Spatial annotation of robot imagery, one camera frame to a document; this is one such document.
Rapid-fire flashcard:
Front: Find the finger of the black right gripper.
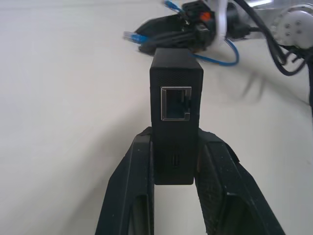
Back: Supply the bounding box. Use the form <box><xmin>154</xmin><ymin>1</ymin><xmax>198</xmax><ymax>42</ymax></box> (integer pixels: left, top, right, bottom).
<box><xmin>137</xmin><ymin>31</ymin><xmax>197</xmax><ymax>54</ymax></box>
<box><xmin>134</xmin><ymin>14</ymin><xmax>186</xmax><ymax>37</ymax></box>

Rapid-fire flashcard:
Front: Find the small black box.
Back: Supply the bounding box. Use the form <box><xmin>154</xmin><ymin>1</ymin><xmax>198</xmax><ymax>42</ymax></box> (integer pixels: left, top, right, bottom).
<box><xmin>149</xmin><ymin>48</ymin><xmax>204</xmax><ymax>186</ymax></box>

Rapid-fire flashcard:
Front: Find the blue Ethernet cable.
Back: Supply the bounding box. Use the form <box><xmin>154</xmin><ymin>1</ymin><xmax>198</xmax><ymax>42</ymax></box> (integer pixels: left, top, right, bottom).
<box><xmin>123</xmin><ymin>0</ymin><xmax>240</xmax><ymax>67</ymax></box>

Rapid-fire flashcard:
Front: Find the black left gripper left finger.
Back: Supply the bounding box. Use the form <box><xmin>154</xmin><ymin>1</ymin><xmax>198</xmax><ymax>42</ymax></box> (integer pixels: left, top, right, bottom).
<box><xmin>94</xmin><ymin>126</ymin><xmax>155</xmax><ymax>235</ymax></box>

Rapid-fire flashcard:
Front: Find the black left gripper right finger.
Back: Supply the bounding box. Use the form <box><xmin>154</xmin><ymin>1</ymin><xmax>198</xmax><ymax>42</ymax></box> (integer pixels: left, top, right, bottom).
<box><xmin>194</xmin><ymin>129</ymin><xmax>287</xmax><ymax>235</ymax></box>

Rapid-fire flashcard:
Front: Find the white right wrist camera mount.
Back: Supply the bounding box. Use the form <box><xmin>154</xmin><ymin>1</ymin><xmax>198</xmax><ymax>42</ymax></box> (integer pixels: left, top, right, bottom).
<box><xmin>207</xmin><ymin>0</ymin><xmax>236</xmax><ymax>50</ymax></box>

